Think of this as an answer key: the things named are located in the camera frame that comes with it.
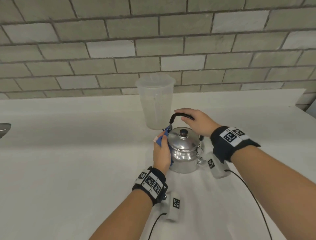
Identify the person's left hand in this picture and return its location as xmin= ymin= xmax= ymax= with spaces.
xmin=152 ymin=132 xmax=173 ymax=174

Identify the person's right hand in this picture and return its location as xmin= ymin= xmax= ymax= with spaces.
xmin=174 ymin=108 xmax=222 ymax=139

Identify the blue cleaning cloth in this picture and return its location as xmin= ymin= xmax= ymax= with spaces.
xmin=158 ymin=126 xmax=174 ymax=166

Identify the silver metal kettle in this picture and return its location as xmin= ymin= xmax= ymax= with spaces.
xmin=163 ymin=112 xmax=206 ymax=174

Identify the person's left forearm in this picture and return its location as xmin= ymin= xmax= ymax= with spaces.
xmin=89 ymin=189 xmax=153 ymax=240

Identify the person's right forearm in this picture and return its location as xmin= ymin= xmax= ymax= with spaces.
xmin=231 ymin=145 xmax=316 ymax=240

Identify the translucent plastic pitcher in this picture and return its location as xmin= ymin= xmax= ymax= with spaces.
xmin=135 ymin=74 xmax=176 ymax=131

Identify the black left wristband with markers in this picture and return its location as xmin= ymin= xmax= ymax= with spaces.
xmin=132 ymin=167 xmax=168 ymax=207

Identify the black wristband with markers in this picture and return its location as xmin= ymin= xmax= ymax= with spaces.
xmin=132 ymin=167 xmax=168 ymax=207
xmin=210 ymin=126 xmax=261 ymax=163

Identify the black right wristband with markers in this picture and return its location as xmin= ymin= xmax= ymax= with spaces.
xmin=210 ymin=126 xmax=261 ymax=163

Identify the grey metal utensil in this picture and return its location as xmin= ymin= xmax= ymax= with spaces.
xmin=0 ymin=123 xmax=12 ymax=139

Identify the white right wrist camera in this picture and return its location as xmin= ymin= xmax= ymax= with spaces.
xmin=206 ymin=152 xmax=231 ymax=179

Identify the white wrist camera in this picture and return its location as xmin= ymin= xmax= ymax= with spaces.
xmin=165 ymin=191 xmax=184 ymax=222
xmin=206 ymin=152 xmax=231 ymax=179

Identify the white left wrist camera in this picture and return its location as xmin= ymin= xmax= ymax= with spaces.
xmin=165 ymin=191 xmax=184 ymax=222

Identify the black left camera cable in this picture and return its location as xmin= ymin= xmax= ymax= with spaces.
xmin=148 ymin=211 xmax=169 ymax=240

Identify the black camera cable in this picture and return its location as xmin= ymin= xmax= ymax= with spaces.
xmin=148 ymin=211 xmax=169 ymax=240
xmin=224 ymin=169 xmax=272 ymax=240

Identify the black right camera cable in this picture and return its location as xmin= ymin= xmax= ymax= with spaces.
xmin=224 ymin=169 xmax=272 ymax=240

